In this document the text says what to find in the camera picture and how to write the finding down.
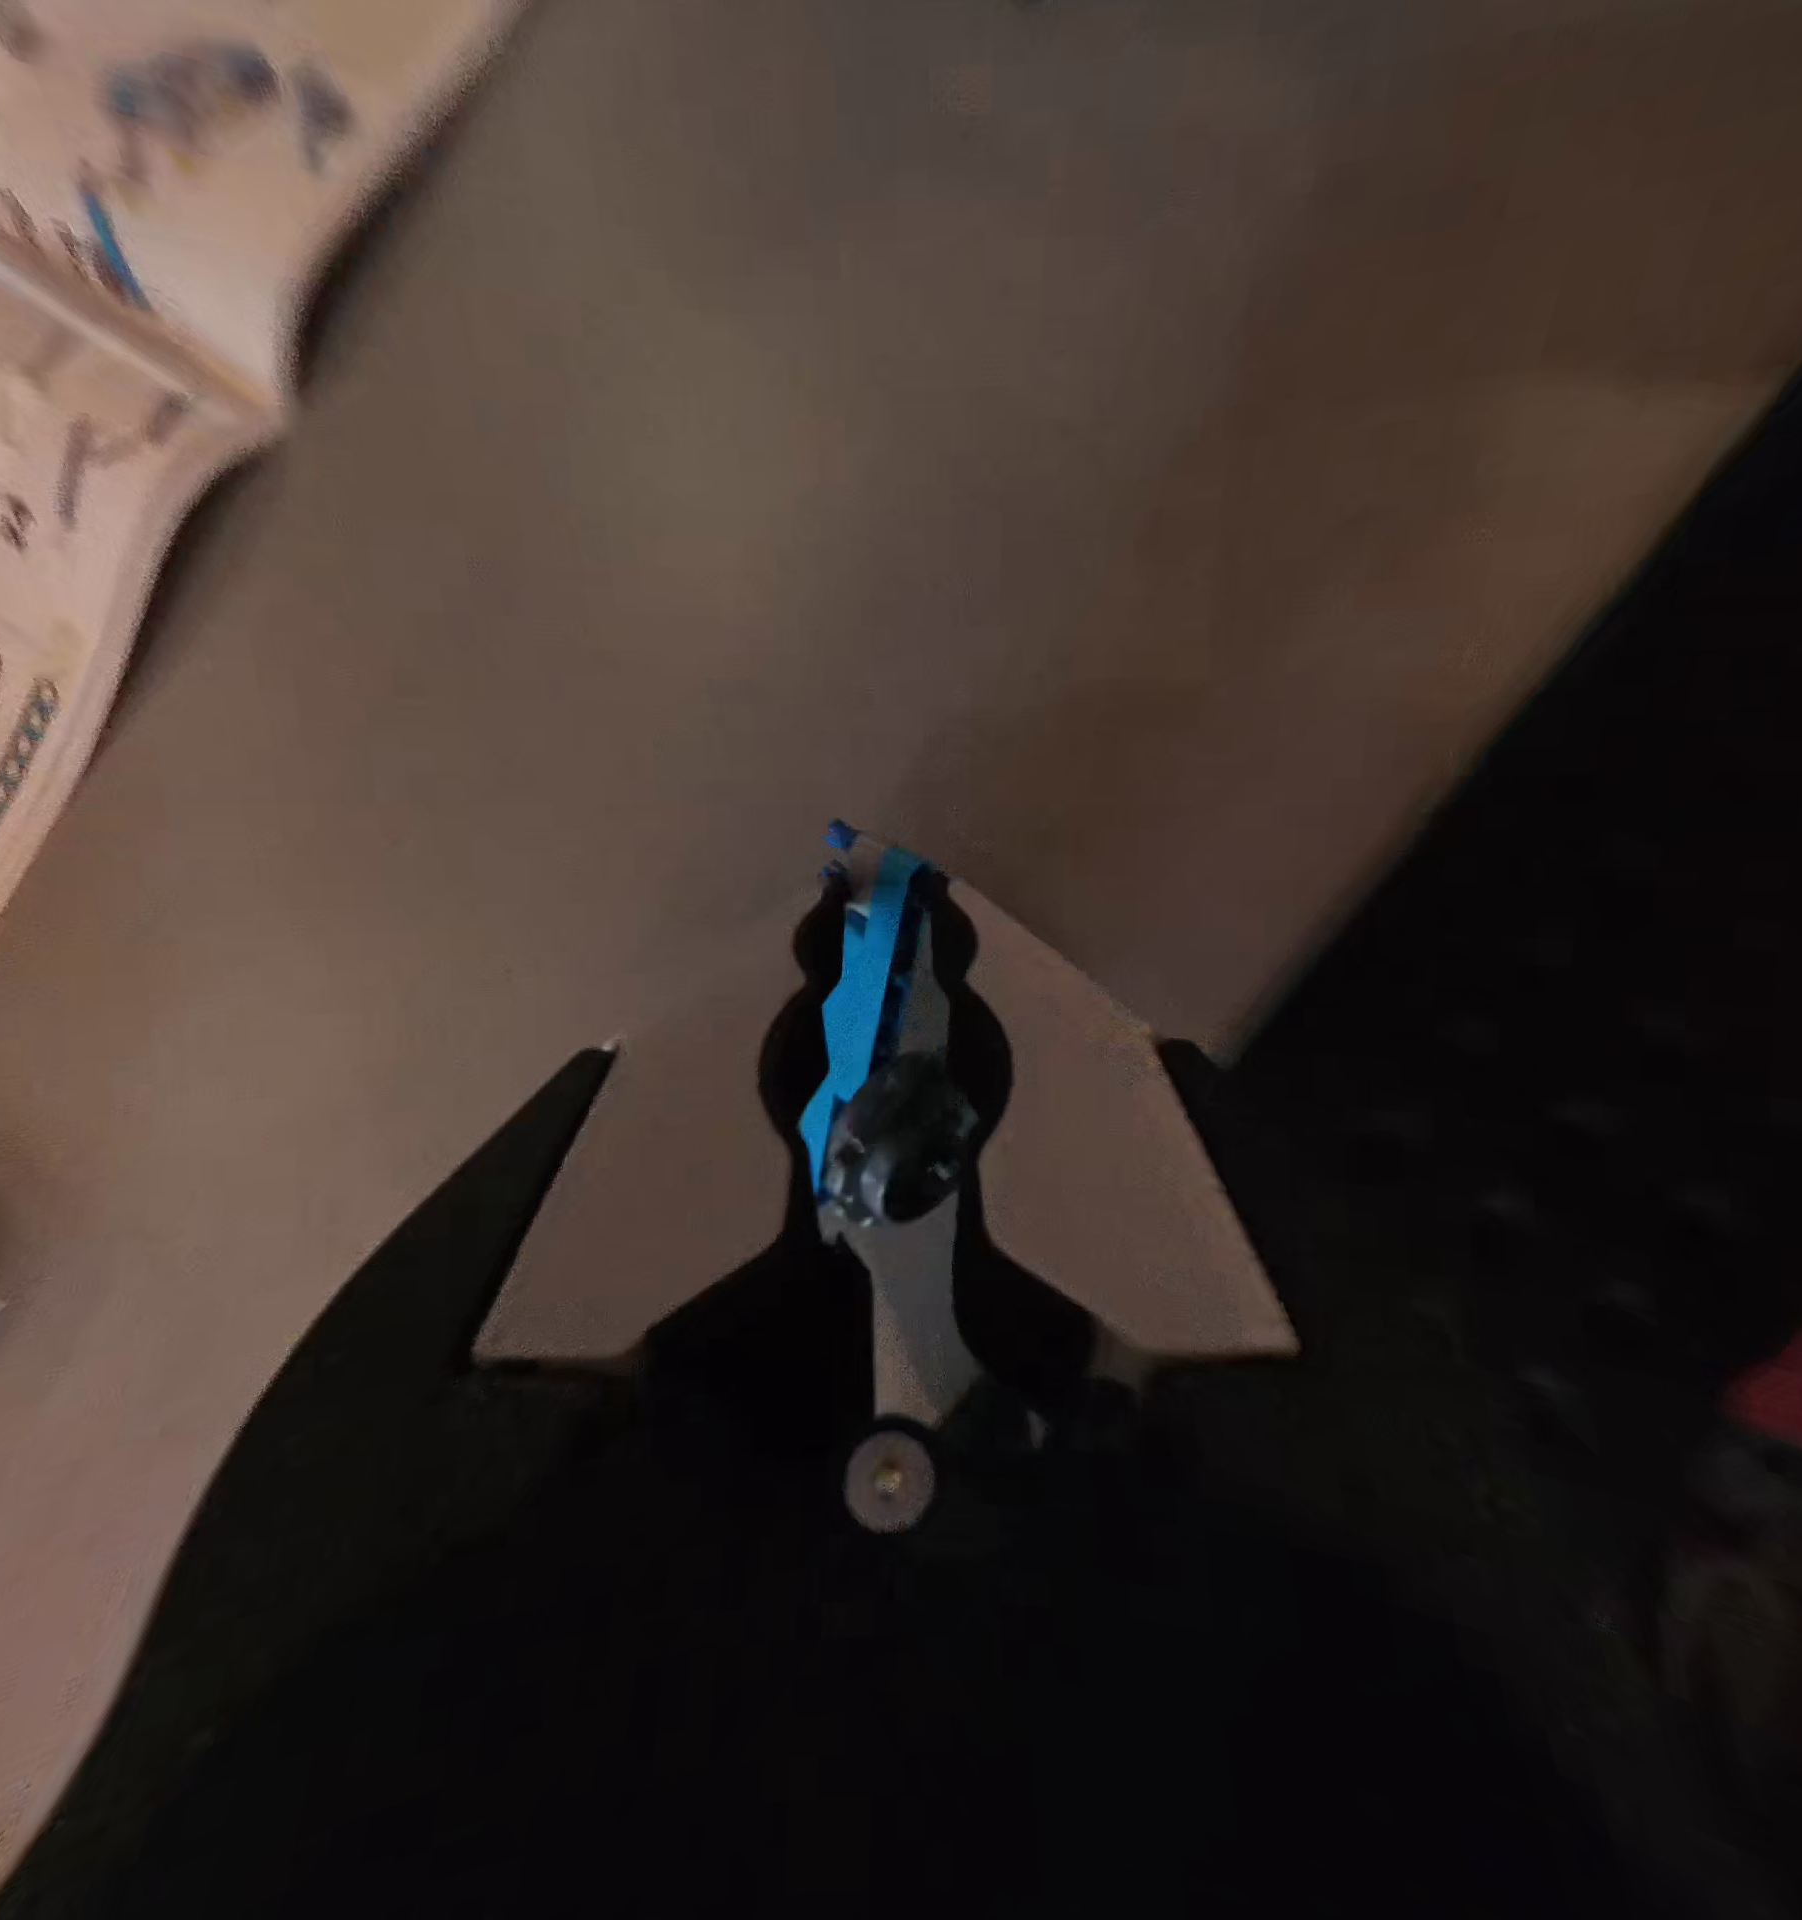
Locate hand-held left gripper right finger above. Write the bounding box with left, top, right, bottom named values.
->
left=931, top=875, right=1304, bottom=1367

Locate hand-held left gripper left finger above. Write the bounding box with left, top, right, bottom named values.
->
left=470, top=882, right=863, bottom=1373

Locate blue beam wheel assembly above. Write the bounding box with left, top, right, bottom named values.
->
left=793, top=816, right=987, bottom=1250

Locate grey desk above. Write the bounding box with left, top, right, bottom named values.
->
left=0, top=0, right=1802, bottom=1920

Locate black perforated chair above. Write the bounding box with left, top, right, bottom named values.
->
left=1217, top=299, right=1802, bottom=1920

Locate instruction booklet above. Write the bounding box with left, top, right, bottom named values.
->
left=0, top=0, right=529, bottom=983

